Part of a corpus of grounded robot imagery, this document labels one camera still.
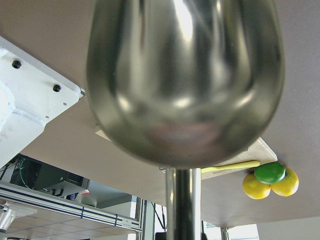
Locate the green lime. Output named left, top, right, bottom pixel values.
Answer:
left=254, top=161, right=286, bottom=185

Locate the yellow plastic knife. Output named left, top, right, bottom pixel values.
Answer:
left=201, top=160, right=260, bottom=174

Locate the yellow lemon near edge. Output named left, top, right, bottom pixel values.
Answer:
left=242, top=174, right=271, bottom=200

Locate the yellow lemon beside lime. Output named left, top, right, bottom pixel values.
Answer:
left=270, top=168, right=299, bottom=197

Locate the bamboo cutting board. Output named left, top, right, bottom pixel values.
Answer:
left=94, top=124, right=278, bottom=181

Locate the silver metal ice scoop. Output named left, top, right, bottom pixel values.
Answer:
left=86, top=0, right=284, bottom=240

